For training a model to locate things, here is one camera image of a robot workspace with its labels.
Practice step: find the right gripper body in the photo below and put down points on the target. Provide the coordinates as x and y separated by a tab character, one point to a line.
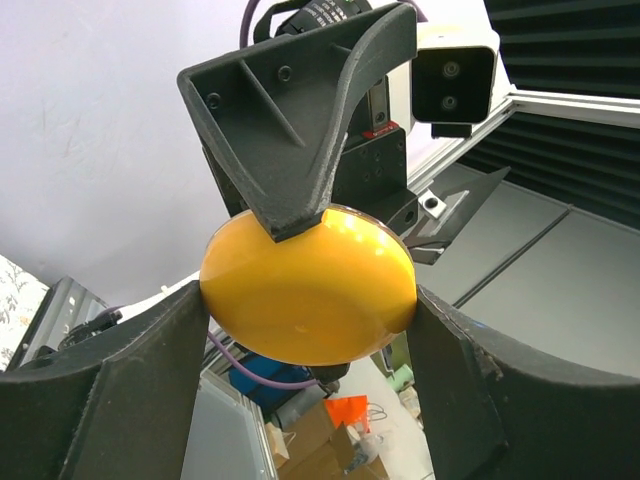
371	176

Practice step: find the orange round pill case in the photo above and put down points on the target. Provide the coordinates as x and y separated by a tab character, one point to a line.
332	295

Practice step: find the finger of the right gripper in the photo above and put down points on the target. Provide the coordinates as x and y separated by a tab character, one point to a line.
275	115

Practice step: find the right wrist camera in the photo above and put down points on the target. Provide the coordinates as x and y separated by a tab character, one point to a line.
449	83

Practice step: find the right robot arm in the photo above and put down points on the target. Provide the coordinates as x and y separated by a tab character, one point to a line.
320	15

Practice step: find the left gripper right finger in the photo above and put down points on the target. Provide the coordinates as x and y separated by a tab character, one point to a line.
495	408

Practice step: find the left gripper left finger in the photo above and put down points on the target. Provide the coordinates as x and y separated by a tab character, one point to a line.
116	406

